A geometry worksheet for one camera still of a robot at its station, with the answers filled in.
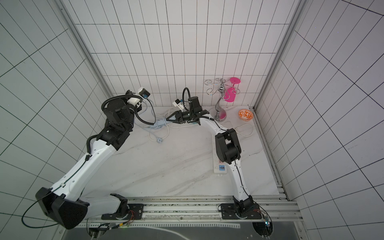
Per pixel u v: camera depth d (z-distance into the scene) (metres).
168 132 1.03
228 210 0.72
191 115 0.79
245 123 1.09
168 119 0.84
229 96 1.11
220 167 0.85
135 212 0.72
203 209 0.75
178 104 0.86
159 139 0.98
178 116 0.81
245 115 1.13
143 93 0.58
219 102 1.03
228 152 0.61
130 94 0.65
